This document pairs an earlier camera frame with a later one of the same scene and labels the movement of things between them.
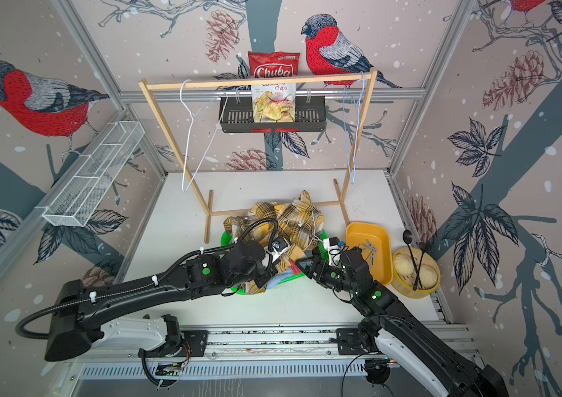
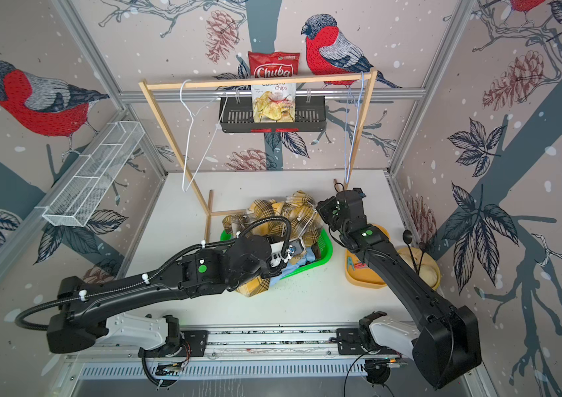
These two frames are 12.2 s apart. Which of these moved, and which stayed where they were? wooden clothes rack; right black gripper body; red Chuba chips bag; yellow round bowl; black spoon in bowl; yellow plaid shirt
Moved: right black gripper body; yellow plaid shirt
Stayed: black spoon in bowl; yellow round bowl; red Chuba chips bag; wooden clothes rack
